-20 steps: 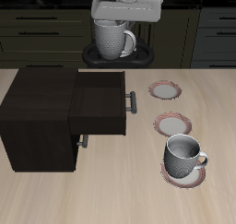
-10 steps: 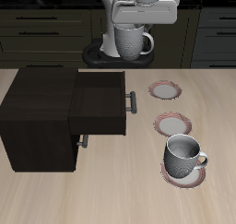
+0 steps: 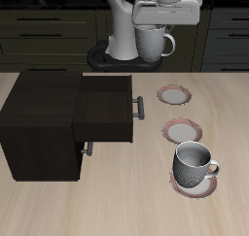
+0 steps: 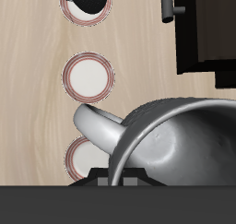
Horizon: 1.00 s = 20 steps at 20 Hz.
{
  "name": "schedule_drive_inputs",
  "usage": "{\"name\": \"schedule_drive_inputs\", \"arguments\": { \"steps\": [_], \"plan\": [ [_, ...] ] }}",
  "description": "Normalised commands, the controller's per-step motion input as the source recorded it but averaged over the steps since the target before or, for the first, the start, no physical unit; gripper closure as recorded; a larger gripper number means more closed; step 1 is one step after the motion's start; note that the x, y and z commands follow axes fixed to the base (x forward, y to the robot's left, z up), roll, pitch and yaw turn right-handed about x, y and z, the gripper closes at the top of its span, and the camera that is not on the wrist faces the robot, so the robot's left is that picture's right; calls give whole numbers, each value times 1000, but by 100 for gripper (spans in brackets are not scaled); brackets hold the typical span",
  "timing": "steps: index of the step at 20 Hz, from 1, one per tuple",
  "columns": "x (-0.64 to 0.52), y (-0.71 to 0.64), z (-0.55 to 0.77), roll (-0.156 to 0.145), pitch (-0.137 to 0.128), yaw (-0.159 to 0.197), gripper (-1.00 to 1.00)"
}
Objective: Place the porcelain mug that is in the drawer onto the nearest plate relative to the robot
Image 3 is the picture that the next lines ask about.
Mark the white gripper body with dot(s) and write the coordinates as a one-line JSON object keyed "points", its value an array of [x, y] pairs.
{"points": [[165, 14]]}

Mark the grey porcelain mug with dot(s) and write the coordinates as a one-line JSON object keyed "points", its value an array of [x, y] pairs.
{"points": [[149, 44], [189, 172]]}

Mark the white plate with red rim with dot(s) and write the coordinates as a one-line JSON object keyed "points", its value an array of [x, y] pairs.
{"points": [[174, 95], [202, 189], [182, 132]]}

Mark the dark wooden drawer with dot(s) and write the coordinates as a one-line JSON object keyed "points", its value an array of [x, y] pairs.
{"points": [[103, 117]]}

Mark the dark kitchen cupboards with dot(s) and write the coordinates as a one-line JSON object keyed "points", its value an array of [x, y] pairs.
{"points": [[45, 36]]}

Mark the dark wooden cabinet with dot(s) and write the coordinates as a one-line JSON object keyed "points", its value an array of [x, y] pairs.
{"points": [[39, 123]]}

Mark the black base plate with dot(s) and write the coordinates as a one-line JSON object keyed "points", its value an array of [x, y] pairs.
{"points": [[97, 61]]}

